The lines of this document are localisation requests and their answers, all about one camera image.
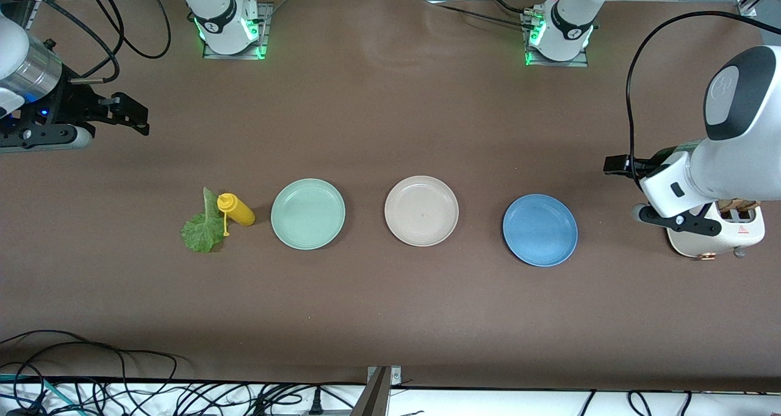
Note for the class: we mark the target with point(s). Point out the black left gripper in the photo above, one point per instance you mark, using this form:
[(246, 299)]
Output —
[(617, 163)]

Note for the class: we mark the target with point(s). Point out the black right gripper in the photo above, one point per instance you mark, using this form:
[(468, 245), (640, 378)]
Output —
[(68, 107)]

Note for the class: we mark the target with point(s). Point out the green lettuce leaf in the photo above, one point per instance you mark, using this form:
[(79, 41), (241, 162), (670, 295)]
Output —
[(201, 233)]

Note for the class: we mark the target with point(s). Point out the yellow squeeze bottle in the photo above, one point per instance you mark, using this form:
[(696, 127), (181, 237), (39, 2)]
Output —
[(239, 211)]

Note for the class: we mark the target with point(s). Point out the blue plate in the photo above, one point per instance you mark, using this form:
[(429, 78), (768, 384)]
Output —
[(540, 230)]

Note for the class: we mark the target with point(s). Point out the beige plate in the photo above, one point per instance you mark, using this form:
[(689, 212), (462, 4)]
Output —
[(421, 211)]

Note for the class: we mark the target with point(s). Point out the mint green plate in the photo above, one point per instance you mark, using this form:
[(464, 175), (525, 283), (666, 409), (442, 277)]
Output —
[(308, 215)]

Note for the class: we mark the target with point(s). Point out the white toaster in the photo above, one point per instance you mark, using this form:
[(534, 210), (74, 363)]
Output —
[(732, 240)]

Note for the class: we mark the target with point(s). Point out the aluminium profile piece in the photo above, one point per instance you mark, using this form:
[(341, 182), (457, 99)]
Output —
[(749, 2)]

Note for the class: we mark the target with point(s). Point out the white lower shelf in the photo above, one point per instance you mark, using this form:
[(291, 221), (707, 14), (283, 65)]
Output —
[(488, 405)]

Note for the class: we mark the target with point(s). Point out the brown table cover sheet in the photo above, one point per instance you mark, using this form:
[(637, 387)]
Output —
[(390, 318)]

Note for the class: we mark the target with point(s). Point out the black power plug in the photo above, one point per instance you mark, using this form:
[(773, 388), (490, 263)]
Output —
[(316, 404)]

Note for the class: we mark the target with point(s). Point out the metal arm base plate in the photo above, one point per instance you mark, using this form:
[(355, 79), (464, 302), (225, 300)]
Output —
[(263, 38), (579, 63)]

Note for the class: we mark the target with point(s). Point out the aluminium frame rail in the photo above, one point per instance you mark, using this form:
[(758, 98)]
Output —
[(27, 13)]

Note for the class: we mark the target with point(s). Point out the grey metal post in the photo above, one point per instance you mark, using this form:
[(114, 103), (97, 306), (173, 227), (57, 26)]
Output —
[(375, 398)]

